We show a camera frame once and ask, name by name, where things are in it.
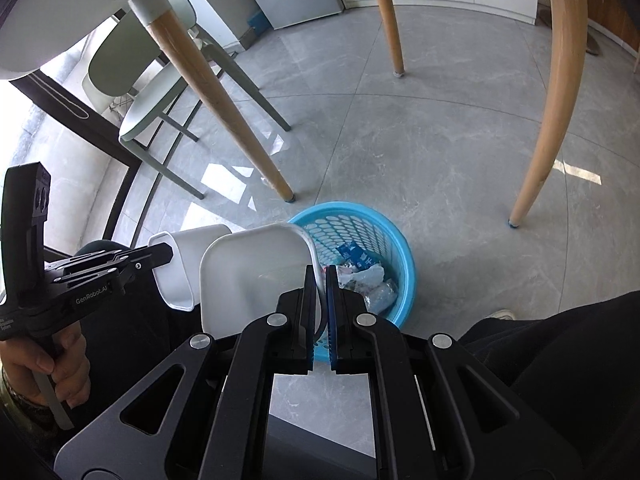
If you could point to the person's left hand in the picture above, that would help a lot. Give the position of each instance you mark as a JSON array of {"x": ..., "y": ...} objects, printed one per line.
[{"x": 70, "y": 370}]

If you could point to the pale green plastic chair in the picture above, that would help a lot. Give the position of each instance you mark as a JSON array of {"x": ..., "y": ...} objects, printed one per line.
[{"x": 240, "y": 75}]

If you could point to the white plastic strip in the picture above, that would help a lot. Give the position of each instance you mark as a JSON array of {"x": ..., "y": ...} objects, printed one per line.
[{"x": 55, "y": 405}]

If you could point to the blue plastic basket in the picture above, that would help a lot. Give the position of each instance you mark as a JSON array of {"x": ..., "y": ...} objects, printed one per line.
[{"x": 360, "y": 225}]

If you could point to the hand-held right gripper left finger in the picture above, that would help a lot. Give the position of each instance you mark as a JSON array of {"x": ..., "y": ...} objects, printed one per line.
[{"x": 292, "y": 340}]

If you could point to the wooden table leg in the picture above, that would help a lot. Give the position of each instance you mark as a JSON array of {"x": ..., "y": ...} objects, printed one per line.
[
  {"x": 215, "y": 95},
  {"x": 550, "y": 110},
  {"x": 387, "y": 20}
]

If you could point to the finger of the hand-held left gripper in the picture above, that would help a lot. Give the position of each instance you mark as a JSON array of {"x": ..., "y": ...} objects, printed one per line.
[{"x": 150, "y": 256}]

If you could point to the wooden bar counter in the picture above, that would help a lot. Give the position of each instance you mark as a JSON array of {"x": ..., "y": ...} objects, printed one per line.
[{"x": 615, "y": 20}]

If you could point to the person's right leg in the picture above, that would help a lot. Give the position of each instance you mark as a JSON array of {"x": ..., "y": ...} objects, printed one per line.
[{"x": 575, "y": 360}]

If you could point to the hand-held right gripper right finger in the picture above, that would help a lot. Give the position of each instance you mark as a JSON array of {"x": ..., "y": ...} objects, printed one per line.
[{"x": 332, "y": 320}]

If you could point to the blue printed packet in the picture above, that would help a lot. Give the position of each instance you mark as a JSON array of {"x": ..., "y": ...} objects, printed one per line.
[{"x": 352, "y": 254}]

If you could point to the white plastic container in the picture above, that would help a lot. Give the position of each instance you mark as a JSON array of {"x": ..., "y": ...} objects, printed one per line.
[
  {"x": 250, "y": 280},
  {"x": 185, "y": 270}
]

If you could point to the white shoe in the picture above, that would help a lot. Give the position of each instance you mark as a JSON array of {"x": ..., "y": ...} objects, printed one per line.
[{"x": 500, "y": 314}]

